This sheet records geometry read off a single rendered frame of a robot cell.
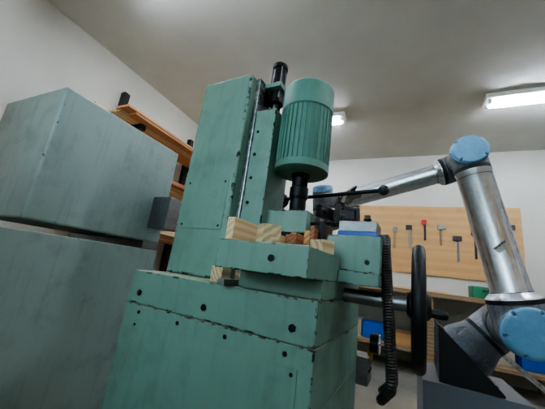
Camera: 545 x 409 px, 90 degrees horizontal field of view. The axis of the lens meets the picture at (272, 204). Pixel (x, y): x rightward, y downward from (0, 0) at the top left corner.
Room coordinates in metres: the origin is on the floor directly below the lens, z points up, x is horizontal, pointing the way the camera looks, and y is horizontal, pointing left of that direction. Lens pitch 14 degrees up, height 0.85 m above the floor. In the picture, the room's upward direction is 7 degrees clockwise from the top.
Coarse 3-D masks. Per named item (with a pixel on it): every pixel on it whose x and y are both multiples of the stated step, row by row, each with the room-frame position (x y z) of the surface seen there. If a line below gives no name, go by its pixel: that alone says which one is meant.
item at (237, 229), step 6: (228, 222) 0.59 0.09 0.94; (234, 222) 0.58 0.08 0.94; (240, 222) 0.60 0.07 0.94; (246, 222) 0.62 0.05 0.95; (228, 228) 0.59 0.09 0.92; (234, 228) 0.58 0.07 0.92; (240, 228) 0.60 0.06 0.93; (246, 228) 0.62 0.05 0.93; (252, 228) 0.65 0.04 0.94; (228, 234) 0.59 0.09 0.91; (234, 234) 0.59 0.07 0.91; (240, 234) 0.61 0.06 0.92; (246, 234) 0.63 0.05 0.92; (252, 234) 0.65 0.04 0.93; (252, 240) 0.65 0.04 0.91
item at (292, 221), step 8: (272, 216) 0.84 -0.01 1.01; (280, 216) 0.83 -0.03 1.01; (288, 216) 0.81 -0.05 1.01; (296, 216) 0.80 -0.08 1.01; (304, 216) 0.79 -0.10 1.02; (312, 216) 0.82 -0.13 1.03; (272, 224) 0.84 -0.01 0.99; (280, 224) 0.82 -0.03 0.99; (288, 224) 0.81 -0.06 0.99; (296, 224) 0.80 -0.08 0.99; (304, 224) 0.79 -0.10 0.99; (288, 232) 0.81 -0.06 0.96; (296, 232) 0.80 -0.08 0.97
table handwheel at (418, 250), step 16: (416, 256) 0.59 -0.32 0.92; (416, 272) 0.56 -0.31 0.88; (416, 288) 0.55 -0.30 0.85; (368, 304) 0.72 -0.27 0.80; (400, 304) 0.68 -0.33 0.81; (416, 304) 0.55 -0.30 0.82; (416, 320) 0.55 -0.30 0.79; (416, 336) 0.56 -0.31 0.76; (416, 352) 0.57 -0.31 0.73; (416, 368) 0.60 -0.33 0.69
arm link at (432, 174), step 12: (432, 168) 1.07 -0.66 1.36; (444, 168) 1.03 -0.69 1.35; (384, 180) 1.16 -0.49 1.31; (396, 180) 1.13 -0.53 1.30; (408, 180) 1.11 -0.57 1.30; (420, 180) 1.09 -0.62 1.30; (432, 180) 1.08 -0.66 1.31; (444, 180) 1.05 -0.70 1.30; (456, 180) 1.05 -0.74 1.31; (396, 192) 1.15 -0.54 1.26; (336, 204) 1.24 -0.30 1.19; (348, 204) 1.24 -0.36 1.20
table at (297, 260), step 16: (224, 240) 0.59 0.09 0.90; (240, 240) 0.57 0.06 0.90; (224, 256) 0.59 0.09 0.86; (240, 256) 0.57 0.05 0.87; (256, 256) 0.55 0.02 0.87; (272, 256) 0.53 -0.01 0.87; (288, 256) 0.51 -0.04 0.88; (304, 256) 0.50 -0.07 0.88; (320, 256) 0.56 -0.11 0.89; (336, 256) 0.66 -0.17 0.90; (272, 272) 0.53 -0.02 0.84; (288, 272) 0.51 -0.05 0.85; (304, 272) 0.50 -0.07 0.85; (320, 272) 0.56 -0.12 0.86; (336, 272) 0.67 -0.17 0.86; (352, 272) 0.66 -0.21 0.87
